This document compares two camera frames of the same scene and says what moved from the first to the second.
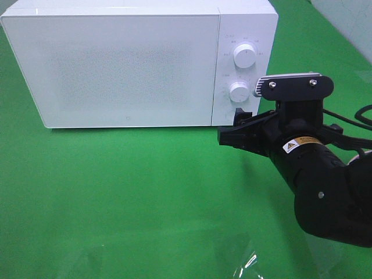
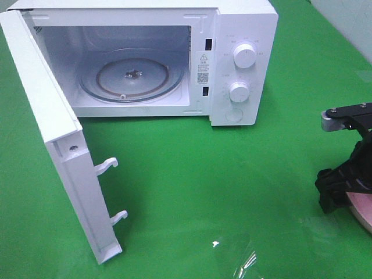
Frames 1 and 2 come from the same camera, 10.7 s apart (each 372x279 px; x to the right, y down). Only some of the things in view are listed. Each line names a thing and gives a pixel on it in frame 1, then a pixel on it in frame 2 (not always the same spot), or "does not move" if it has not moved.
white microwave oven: (121, 63) does not move
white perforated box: (105, 71) → (63, 134)
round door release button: (229, 115) does not move
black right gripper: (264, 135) → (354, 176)
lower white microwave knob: (239, 92) does not move
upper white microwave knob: (244, 56) does not move
